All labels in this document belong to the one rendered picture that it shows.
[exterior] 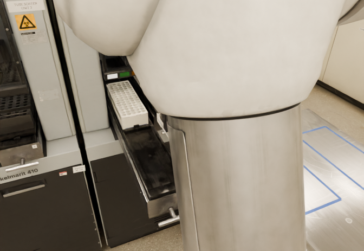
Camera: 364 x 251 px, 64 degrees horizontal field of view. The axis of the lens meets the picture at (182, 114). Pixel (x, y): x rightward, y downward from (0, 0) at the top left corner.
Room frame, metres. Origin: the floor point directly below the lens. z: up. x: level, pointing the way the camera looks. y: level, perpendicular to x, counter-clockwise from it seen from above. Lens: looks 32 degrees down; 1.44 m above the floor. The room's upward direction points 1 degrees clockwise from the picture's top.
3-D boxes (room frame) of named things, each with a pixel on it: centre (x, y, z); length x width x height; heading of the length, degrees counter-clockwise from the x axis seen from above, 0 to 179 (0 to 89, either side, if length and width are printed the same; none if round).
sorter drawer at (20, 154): (1.07, 0.69, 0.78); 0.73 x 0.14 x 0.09; 23
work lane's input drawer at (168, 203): (0.86, 0.16, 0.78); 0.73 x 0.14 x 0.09; 23
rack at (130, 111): (1.02, 0.23, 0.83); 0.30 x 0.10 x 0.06; 23
